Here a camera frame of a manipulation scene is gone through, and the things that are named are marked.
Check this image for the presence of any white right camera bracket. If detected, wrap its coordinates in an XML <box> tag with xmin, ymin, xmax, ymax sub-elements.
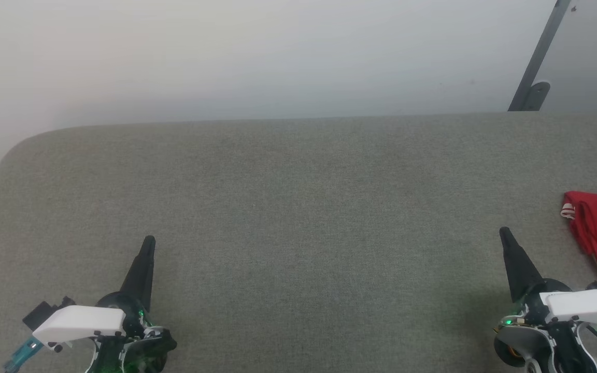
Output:
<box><xmin>539</xmin><ymin>289</ymin><xmax>597</xmax><ymax>328</ymax></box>

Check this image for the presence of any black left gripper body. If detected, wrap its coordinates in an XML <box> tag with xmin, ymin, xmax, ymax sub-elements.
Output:
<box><xmin>90</xmin><ymin>291</ymin><xmax>178</xmax><ymax>373</ymax></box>

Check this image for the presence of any white left camera bracket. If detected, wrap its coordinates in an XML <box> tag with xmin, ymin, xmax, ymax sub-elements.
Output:
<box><xmin>32</xmin><ymin>305</ymin><xmax>127</xmax><ymax>353</ymax></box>

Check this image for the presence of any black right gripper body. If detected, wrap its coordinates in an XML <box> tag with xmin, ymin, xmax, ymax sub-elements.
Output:
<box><xmin>505</xmin><ymin>279</ymin><xmax>572</xmax><ymax>328</ymax></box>

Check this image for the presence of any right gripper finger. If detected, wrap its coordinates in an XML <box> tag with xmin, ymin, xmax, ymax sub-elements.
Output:
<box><xmin>499</xmin><ymin>226</ymin><xmax>544</xmax><ymax>304</ymax></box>

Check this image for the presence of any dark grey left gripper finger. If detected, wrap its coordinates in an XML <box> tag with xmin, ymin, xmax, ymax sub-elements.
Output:
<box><xmin>120</xmin><ymin>235</ymin><xmax>157</xmax><ymax>312</ymax></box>

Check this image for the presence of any teal left camera connector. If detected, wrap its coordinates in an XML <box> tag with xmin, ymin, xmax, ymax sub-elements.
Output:
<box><xmin>3</xmin><ymin>335</ymin><xmax>46</xmax><ymax>373</ymax></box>

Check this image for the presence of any grey metal pole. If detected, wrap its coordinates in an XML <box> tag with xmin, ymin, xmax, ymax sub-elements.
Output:
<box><xmin>507</xmin><ymin>0</ymin><xmax>572</xmax><ymax>112</ymax></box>

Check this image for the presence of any white camera bracket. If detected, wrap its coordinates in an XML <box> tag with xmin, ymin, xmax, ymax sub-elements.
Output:
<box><xmin>32</xmin><ymin>305</ymin><xmax>127</xmax><ymax>353</ymax></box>
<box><xmin>539</xmin><ymin>289</ymin><xmax>597</xmax><ymax>328</ymax></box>

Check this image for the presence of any grey round pole bracket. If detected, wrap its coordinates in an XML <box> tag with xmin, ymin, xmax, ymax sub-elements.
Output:
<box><xmin>524</xmin><ymin>81</ymin><xmax>551</xmax><ymax>111</ymax></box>

